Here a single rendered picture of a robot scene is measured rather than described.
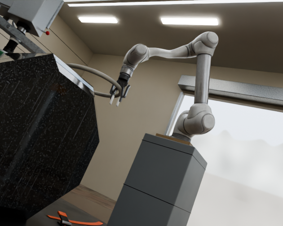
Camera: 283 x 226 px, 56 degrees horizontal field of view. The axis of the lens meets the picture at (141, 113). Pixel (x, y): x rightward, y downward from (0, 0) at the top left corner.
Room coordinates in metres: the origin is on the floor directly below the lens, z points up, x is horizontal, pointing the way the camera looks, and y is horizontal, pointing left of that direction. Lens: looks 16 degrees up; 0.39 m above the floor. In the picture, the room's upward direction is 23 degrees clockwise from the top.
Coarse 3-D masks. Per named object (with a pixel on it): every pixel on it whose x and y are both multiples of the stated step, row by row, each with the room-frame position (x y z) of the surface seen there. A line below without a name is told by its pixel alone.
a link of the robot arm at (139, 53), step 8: (136, 48) 1.57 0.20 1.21; (144, 48) 1.57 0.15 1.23; (152, 48) 1.65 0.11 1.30; (160, 48) 1.72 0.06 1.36; (176, 48) 1.85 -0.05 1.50; (184, 48) 1.84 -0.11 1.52; (128, 56) 1.66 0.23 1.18; (136, 56) 1.60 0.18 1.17; (144, 56) 1.60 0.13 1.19; (168, 56) 1.82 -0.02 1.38; (176, 56) 1.86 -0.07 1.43; (184, 56) 1.88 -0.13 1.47; (136, 64) 1.72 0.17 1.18
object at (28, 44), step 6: (0, 18) 1.81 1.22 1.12; (0, 24) 1.81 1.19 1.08; (6, 24) 1.81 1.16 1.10; (6, 30) 1.92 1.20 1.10; (12, 30) 1.81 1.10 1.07; (18, 30) 1.81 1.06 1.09; (18, 36) 1.81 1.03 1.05; (24, 36) 1.81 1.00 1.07; (24, 42) 1.81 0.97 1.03; (30, 42) 1.81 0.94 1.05; (30, 48) 1.81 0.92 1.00; (36, 48) 1.81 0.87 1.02
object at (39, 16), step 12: (24, 0) 1.76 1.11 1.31; (36, 0) 1.76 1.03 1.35; (48, 0) 1.79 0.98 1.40; (60, 0) 1.95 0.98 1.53; (12, 12) 1.76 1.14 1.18; (24, 12) 1.76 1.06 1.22; (36, 12) 1.76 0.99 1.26; (48, 12) 1.88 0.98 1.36; (24, 24) 1.83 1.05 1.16; (36, 24) 1.83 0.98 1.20
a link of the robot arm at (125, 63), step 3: (126, 54) 1.76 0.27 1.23; (126, 57) 1.72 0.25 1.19; (126, 60) 1.73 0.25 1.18; (123, 63) 1.78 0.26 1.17; (126, 63) 1.75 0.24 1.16; (129, 63) 1.72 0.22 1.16; (138, 63) 1.73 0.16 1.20; (129, 66) 1.75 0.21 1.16; (132, 66) 1.75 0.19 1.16; (135, 66) 1.76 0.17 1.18
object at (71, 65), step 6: (72, 66) 1.65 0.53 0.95; (78, 66) 1.63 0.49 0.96; (84, 66) 1.62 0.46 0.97; (90, 72) 1.63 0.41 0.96; (96, 72) 1.63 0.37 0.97; (108, 78) 1.66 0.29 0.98; (114, 84) 1.71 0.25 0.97; (120, 90) 1.79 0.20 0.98; (102, 96) 2.07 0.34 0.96; (108, 96) 2.03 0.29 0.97
